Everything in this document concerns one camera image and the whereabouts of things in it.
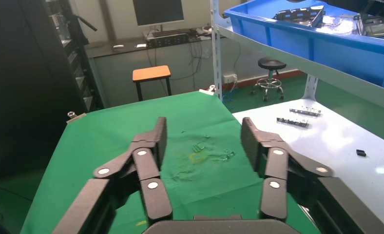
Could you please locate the blue plastic bin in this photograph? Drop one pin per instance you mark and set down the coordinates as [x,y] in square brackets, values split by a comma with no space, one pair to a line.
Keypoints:
[340,55]

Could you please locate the white wall socket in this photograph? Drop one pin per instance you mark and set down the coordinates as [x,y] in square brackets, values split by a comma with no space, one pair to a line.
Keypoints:
[230,78]

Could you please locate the small slotted metal strip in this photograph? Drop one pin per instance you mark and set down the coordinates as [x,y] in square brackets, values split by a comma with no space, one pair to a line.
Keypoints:
[292,122]
[305,112]

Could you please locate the small white desk item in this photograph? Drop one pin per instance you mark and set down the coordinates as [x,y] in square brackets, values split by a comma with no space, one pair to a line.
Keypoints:
[118,46]
[141,45]

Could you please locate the stamped metal plate part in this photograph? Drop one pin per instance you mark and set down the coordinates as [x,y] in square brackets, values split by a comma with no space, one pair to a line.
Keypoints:
[295,14]
[382,29]

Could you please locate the silver binder clip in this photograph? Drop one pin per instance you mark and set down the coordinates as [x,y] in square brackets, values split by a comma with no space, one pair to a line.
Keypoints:
[75,118]
[208,92]

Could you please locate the green table cloth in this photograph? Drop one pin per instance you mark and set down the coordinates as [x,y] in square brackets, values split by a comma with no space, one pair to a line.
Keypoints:
[195,109]

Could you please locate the black computer monitor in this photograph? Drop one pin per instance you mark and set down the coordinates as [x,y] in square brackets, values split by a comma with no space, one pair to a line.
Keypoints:
[159,11]

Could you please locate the black rack device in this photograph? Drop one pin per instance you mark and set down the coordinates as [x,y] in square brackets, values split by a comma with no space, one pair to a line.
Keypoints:
[167,41]

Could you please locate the grey desk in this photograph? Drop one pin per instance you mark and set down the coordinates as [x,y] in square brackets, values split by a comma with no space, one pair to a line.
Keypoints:
[122,85]

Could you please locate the black keyboard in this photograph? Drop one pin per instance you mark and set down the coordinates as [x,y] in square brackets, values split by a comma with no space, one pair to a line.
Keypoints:
[172,31]

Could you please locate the black cabinet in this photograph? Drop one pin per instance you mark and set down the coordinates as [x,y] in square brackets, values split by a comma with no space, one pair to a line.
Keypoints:
[24,97]

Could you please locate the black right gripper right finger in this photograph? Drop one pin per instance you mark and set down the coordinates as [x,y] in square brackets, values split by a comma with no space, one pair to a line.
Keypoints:
[276,168]

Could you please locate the small black plastic part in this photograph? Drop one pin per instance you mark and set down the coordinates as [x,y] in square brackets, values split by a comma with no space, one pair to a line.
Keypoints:
[361,153]

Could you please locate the black round swivel stool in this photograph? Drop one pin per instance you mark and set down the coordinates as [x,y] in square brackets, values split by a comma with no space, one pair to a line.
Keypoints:
[271,63]

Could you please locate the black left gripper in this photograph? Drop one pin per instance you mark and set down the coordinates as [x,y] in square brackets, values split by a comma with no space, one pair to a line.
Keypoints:
[366,3]

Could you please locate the white metal shelf rack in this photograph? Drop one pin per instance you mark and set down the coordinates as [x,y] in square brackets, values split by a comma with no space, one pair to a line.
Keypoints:
[216,58]

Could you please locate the stool with orange wooden seat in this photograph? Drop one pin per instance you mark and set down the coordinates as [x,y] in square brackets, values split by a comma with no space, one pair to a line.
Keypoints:
[151,72]

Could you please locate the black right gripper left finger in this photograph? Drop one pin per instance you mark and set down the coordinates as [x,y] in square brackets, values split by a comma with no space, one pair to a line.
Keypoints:
[146,168]

